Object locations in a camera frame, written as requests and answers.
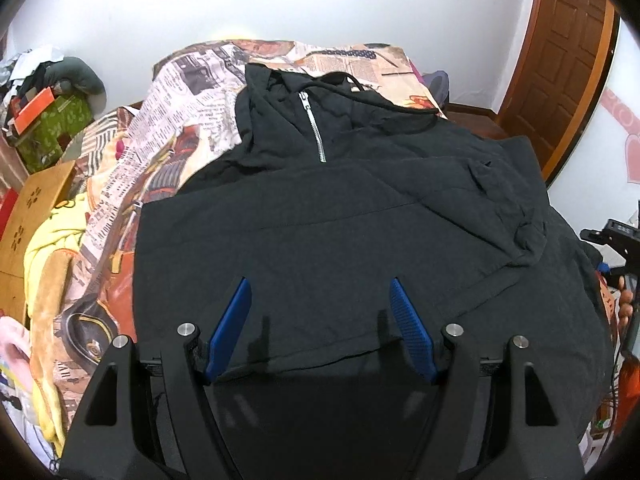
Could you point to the orange box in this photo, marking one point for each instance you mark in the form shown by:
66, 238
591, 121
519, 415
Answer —
34, 109

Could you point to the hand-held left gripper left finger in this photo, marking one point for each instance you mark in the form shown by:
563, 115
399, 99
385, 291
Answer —
231, 327

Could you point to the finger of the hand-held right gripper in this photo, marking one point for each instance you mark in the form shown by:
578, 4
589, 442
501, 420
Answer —
594, 234

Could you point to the brown wooden door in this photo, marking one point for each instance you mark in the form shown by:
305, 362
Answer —
555, 55

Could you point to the black zip jacket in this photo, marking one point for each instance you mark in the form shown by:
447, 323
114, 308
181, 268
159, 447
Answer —
350, 220

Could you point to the green patterned bag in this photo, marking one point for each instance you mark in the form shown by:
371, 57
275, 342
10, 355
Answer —
52, 127

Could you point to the grey neck pillow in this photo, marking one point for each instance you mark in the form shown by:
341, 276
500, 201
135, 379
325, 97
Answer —
82, 77

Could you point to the yellow cloth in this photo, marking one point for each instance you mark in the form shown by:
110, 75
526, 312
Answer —
47, 280

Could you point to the wooden board with flower cut-outs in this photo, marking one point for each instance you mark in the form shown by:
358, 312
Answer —
32, 230

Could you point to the person's right hand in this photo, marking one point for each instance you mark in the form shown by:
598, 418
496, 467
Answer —
626, 302

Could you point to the newspaper print blanket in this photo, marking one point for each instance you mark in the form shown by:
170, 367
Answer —
165, 110

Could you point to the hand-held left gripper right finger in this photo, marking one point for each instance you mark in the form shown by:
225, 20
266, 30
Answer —
411, 327

